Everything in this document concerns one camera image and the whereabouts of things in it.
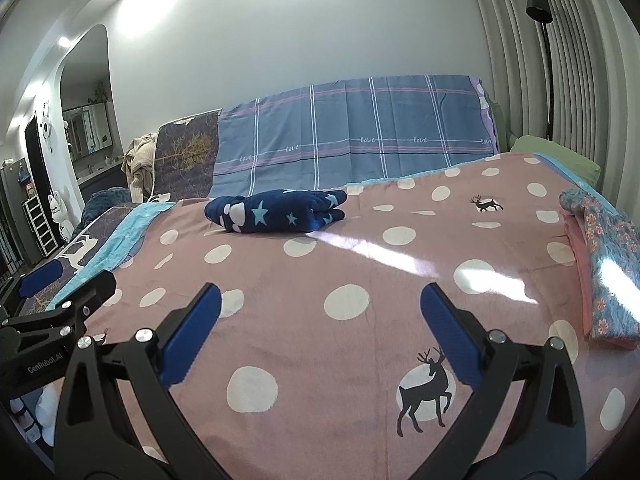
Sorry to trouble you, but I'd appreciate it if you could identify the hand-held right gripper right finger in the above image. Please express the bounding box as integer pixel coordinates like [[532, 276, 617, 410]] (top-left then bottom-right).
[[415, 282, 590, 480]]

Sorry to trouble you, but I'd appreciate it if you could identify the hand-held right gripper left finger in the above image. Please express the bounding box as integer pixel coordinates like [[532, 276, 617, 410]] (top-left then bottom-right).
[[52, 282, 222, 480]]

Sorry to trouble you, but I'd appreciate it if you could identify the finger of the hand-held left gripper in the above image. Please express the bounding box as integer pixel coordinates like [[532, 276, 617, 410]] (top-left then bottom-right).
[[0, 270, 117, 343], [10, 260, 57, 311]]

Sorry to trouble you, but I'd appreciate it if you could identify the navy fleece star print garment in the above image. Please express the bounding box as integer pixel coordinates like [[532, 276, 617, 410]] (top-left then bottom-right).
[[204, 189, 348, 233]]

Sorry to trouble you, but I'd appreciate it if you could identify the beige clothes pile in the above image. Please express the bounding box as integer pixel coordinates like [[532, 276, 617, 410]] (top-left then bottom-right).
[[122, 132, 159, 202]]

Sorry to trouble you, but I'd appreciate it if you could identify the person's left hand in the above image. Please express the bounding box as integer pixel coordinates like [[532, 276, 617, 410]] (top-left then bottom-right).
[[34, 382, 62, 447]]

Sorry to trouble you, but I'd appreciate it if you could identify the blue deer print bedsheet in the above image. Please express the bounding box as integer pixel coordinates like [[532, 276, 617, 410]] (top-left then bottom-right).
[[20, 195, 176, 321]]

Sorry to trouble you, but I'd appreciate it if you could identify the white plush toy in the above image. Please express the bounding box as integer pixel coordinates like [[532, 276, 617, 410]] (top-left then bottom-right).
[[50, 187, 77, 239]]

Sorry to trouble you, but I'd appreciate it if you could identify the pink polka dot deer blanket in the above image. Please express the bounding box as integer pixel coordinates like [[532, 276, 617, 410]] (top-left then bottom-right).
[[75, 152, 640, 480]]

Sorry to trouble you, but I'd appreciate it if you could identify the dark teal knitted blanket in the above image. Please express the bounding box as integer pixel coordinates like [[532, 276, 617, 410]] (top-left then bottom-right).
[[81, 186, 147, 232]]

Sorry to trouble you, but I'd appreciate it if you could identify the pink folded garment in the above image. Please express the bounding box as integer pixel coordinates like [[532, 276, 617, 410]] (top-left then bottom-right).
[[562, 210, 640, 352]]

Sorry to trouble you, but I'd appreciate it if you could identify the bathroom mirror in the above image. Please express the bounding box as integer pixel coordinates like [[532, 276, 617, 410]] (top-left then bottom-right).
[[62, 102, 114, 159]]

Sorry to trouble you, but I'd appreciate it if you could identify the dark tree print pillow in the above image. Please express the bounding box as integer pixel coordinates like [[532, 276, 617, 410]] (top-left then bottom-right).
[[150, 108, 222, 202]]

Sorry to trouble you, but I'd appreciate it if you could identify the blue floral folded garment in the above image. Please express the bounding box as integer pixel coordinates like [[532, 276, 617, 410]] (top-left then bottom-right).
[[559, 189, 640, 341]]

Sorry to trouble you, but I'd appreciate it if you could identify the green pillow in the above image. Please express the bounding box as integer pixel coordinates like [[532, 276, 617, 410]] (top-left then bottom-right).
[[509, 135, 601, 184]]

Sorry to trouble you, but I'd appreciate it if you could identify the grey pleated curtain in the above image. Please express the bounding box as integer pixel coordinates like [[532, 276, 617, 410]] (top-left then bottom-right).
[[465, 0, 640, 201]]

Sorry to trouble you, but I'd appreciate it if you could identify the black floor lamp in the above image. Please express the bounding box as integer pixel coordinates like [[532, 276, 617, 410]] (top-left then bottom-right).
[[525, 0, 556, 142]]

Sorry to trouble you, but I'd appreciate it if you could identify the white bear wall decoration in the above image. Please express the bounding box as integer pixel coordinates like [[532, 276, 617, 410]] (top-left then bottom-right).
[[40, 102, 56, 154]]

